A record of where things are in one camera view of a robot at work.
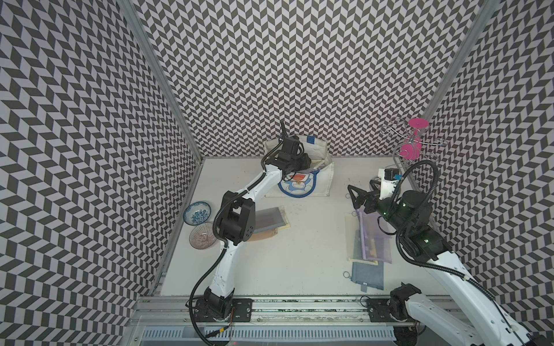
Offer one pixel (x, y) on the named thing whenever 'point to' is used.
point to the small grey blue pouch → (368, 275)
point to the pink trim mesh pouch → (263, 235)
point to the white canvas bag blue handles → (315, 181)
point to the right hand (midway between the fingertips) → (360, 187)
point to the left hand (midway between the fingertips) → (310, 160)
